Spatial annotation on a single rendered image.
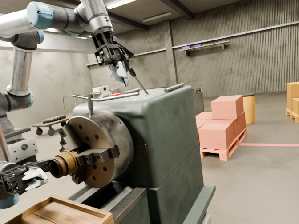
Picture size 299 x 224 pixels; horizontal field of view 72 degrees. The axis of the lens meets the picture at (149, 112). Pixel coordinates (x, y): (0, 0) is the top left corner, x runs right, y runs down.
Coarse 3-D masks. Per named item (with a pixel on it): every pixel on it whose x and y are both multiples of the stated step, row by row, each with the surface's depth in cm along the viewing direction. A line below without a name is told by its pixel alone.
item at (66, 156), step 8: (64, 152) 76; (72, 152) 78; (56, 160) 72; (64, 160) 73; (72, 160) 75; (48, 168) 75; (56, 168) 77; (64, 168) 72; (72, 168) 75; (56, 176) 73
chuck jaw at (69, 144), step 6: (66, 126) 84; (60, 132) 84; (66, 132) 82; (72, 132) 84; (66, 138) 81; (72, 138) 83; (78, 138) 84; (66, 144) 79; (72, 144) 81; (78, 144) 83; (84, 144) 87; (60, 150) 80; (72, 150) 80
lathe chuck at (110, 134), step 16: (96, 112) 86; (80, 128) 83; (96, 128) 78; (112, 128) 80; (96, 144) 80; (112, 144) 76; (112, 160) 77; (128, 160) 85; (96, 176) 85; (112, 176) 79
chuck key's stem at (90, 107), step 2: (88, 94) 81; (90, 94) 81; (92, 94) 81; (88, 96) 81; (90, 96) 81; (92, 96) 81; (88, 98) 81; (90, 98) 81; (88, 100) 82; (90, 100) 81; (88, 102) 82; (90, 102) 82; (92, 102) 82; (88, 104) 82; (90, 104) 82; (92, 104) 82; (88, 106) 82; (90, 106) 82; (92, 106) 82; (88, 108) 83; (90, 108) 82; (92, 108) 83; (90, 110) 83; (92, 110) 83; (90, 112) 83; (92, 112) 83; (90, 114) 83; (92, 114) 84
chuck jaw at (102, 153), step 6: (90, 150) 80; (96, 150) 78; (102, 150) 76; (108, 150) 77; (114, 150) 78; (78, 156) 75; (84, 156) 76; (90, 156) 75; (96, 156) 75; (102, 156) 74; (108, 156) 77; (114, 156) 77; (78, 162) 75; (84, 162) 76; (90, 162) 75; (102, 162) 74
